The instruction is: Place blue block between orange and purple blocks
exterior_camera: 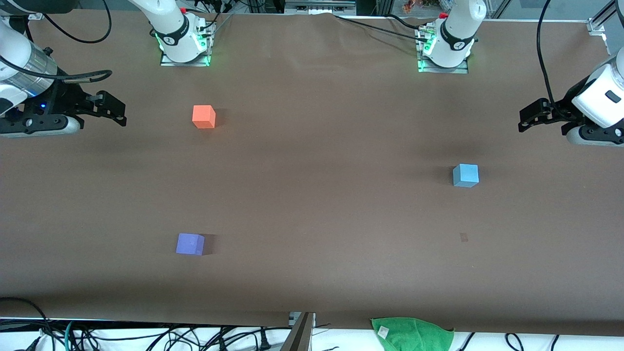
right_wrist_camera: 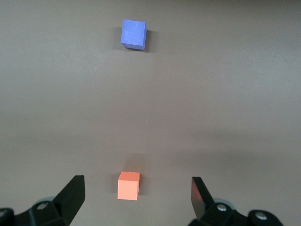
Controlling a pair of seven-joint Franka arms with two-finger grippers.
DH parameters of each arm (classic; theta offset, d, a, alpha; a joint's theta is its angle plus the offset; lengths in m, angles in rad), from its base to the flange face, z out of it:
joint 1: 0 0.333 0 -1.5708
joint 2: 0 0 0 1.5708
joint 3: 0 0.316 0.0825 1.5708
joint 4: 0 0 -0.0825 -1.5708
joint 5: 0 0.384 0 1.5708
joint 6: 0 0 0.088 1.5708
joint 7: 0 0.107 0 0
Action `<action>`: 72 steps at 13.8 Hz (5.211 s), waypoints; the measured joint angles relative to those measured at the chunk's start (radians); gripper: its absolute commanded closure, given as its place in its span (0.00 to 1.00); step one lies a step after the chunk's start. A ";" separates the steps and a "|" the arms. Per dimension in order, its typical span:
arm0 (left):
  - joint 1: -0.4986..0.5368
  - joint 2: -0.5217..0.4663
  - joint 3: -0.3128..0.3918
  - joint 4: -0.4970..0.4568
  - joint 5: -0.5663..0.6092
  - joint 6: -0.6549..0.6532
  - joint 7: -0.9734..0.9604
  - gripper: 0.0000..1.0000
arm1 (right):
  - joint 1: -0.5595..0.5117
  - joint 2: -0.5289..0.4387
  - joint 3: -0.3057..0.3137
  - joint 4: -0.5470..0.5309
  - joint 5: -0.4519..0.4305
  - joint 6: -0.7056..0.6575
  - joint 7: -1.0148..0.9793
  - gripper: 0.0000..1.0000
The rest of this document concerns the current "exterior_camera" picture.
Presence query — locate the light blue foam block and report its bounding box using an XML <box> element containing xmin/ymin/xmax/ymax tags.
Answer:
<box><xmin>452</xmin><ymin>164</ymin><xmax>480</xmax><ymax>188</ymax></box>

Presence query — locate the orange foam block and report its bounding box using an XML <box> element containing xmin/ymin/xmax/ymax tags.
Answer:
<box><xmin>192</xmin><ymin>105</ymin><xmax>216</xmax><ymax>129</ymax></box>

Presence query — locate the purple foam block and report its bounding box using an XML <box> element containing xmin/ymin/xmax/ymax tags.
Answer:
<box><xmin>175</xmin><ymin>233</ymin><xmax>206</xmax><ymax>256</ymax></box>

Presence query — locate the grey power strip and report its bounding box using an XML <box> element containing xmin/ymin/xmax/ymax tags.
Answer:
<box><xmin>285</xmin><ymin>0</ymin><xmax>357</xmax><ymax>15</ymax></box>

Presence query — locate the green cloth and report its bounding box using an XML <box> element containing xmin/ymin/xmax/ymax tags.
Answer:
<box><xmin>370</xmin><ymin>317</ymin><xmax>455</xmax><ymax>351</ymax></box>

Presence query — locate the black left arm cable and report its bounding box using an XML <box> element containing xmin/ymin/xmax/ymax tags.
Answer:
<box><xmin>536</xmin><ymin>0</ymin><xmax>559</xmax><ymax>111</ymax></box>

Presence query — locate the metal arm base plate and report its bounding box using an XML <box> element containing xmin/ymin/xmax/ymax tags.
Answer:
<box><xmin>159</xmin><ymin>22</ymin><xmax>212</xmax><ymax>67</ymax></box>
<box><xmin>416</xmin><ymin>27</ymin><xmax>470</xmax><ymax>74</ymax></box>

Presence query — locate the aluminium frame bracket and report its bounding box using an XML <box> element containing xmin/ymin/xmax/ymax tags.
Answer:
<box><xmin>586</xmin><ymin>0</ymin><xmax>624</xmax><ymax>55</ymax></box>

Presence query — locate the black table cable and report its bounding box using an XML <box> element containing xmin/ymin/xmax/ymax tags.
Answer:
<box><xmin>334</xmin><ymin>14</ymin><xmax>432</xmax><ymax>39</ymax></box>

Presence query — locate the black looped floor cable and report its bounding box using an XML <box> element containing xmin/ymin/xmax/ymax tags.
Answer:
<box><xmin>0</xmin><ymin>296</ymin><xmax>55</xmax><ymax>351</ymax></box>

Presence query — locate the grey metal post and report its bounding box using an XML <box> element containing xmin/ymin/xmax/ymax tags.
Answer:
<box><xmin>280</xmin><ymin>312</ymin><xmax>316</xmax><ymax>351</ymax></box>

